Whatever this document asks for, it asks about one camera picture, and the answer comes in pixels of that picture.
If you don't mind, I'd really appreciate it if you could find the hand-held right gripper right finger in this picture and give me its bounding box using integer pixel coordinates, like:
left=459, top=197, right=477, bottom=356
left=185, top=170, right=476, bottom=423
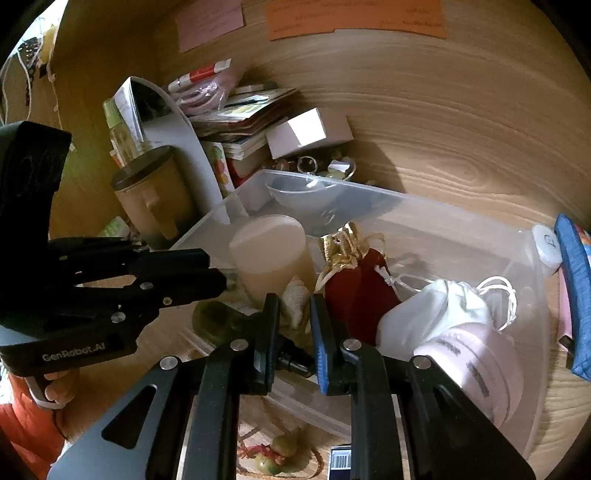
left=308, top=294, right=539, bottom=480

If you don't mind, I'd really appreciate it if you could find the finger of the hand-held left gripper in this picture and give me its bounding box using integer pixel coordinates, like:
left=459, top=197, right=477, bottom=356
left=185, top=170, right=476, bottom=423
left=48, top=237, right=212, bottom=280
left=69, top=268, right=230, bottom=320

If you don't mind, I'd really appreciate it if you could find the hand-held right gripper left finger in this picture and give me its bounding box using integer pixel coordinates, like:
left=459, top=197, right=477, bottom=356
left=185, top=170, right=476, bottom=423
left=46, top=293, right=283, bottom=480

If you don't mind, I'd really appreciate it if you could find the dark green glass bottle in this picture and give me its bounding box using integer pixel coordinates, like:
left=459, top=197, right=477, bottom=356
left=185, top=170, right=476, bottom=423
left=192, top=299, right=315, bottom=378

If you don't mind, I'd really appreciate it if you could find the beige seashell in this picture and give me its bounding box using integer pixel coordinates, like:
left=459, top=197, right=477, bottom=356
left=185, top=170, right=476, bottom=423
left=281, top=275, right=312, bottom=329

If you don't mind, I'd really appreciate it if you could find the red drawstring pouch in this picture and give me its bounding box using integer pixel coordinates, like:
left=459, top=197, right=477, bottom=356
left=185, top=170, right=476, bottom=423
left=322, top=248, right=401, bottom=352

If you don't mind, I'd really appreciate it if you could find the white cylindrical jar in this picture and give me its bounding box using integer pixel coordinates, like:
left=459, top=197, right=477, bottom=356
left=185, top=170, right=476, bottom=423
left=228, top=215, right=318, bottom=302

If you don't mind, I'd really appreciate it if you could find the gold drawstring pouch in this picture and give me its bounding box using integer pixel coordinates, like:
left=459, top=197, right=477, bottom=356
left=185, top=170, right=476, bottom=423
left=320, top=221, right=387, bottom=271

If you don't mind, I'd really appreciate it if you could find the white drawstring pouch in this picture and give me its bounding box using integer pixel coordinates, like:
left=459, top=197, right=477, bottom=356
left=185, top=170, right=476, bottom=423
left=376, top=275, right=519, bottom=361

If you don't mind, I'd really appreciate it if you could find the pink round case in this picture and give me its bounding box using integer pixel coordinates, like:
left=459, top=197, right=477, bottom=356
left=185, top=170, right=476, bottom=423
left=412, top=323, right=526, bottom=428

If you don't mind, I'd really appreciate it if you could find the clear plastic container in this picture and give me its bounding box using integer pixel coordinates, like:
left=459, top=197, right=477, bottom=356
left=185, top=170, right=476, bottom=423
left=170, top=169, right=556, bottom=459

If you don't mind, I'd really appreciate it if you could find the person's left forearm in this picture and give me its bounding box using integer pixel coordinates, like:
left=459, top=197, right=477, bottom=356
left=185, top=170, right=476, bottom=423
left=0, top=373, right=68, bottom=469

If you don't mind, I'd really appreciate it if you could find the person's left hand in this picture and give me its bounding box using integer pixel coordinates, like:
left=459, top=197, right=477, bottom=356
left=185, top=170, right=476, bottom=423
left=43, top=368, right=80, bottom=409

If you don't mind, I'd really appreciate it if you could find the brown ceramic mug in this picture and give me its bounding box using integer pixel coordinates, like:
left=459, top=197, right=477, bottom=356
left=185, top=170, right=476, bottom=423
left=111, top=145, right=195, bottom=251

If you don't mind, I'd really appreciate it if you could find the black barcode box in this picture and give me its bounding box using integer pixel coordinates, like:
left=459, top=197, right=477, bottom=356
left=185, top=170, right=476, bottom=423
left=329, top=445, right=354, bottom=480

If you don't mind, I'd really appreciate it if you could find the clear plastic bowl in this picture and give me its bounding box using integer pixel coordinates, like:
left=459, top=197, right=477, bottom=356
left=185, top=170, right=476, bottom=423
left=265, top=177, right=348, bottom=219

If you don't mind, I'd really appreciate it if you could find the stack of booklets and packets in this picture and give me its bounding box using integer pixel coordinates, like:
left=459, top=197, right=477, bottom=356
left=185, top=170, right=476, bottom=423
left=167, top=59, right=302, bottom=186

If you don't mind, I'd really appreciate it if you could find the pile of small trinkets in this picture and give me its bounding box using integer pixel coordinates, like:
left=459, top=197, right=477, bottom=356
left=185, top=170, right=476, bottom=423
left=271, top=154, right=359, bottom=182

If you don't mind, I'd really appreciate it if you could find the small white box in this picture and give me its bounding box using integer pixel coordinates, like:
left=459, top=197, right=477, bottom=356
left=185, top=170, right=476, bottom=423
left=265, top=107, right=355, bottom=160

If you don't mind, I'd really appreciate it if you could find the pink sticky note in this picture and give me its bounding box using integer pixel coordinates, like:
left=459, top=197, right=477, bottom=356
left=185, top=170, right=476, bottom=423
left=175, top=0, right=245, bottom=53

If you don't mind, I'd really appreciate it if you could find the pink tube with white cap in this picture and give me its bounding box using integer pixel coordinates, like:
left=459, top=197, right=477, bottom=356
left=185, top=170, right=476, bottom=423
left=531, top=224, right=577, bottom=352

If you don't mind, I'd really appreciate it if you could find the wooden desk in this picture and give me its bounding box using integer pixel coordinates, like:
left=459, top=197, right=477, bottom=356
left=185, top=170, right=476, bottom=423
left=0, top=0, right=591, bottom=480

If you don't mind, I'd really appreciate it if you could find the blue pencil case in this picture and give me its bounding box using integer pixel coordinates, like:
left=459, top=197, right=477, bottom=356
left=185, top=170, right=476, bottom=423
left=553, top=213, right=591, bottom=382

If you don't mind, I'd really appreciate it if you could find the orange sticky note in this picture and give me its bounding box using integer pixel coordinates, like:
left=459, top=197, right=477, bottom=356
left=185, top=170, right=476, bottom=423
left=264, top=0, right=448, bottom=42

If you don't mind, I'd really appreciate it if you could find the white cable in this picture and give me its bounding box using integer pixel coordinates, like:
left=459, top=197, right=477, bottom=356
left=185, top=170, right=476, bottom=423
left=0, top=44, right=63, bottom=127

